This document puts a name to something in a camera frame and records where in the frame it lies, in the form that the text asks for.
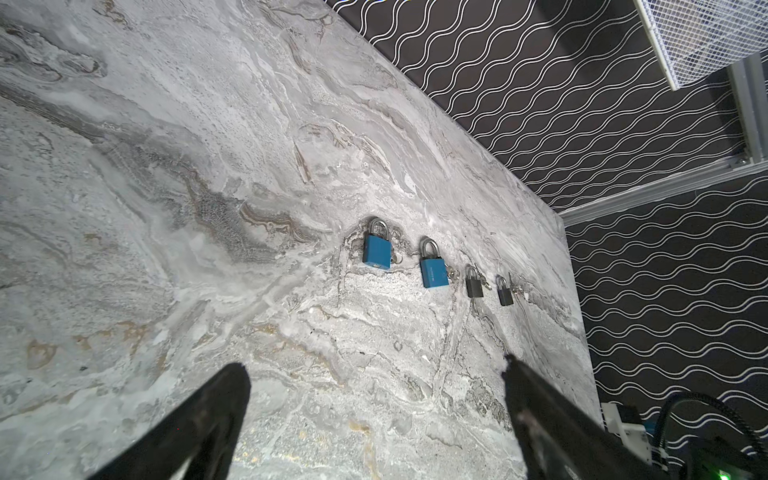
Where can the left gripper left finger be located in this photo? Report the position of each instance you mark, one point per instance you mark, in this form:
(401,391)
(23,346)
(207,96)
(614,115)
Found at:
(199,437)

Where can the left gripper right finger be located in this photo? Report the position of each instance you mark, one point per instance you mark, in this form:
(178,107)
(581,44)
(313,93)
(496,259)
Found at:
(557,439)

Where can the black padlock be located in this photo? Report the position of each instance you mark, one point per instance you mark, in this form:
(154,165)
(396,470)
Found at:
(504,291)
(474,284)

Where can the blue padlock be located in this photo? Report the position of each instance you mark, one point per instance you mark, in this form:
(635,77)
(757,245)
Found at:
(432,265)
(377,245)

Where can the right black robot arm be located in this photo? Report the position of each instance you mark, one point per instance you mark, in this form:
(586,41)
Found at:
(717,460)

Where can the white wire mesh basket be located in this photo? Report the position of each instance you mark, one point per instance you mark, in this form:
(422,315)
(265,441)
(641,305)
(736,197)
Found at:
(695,38)

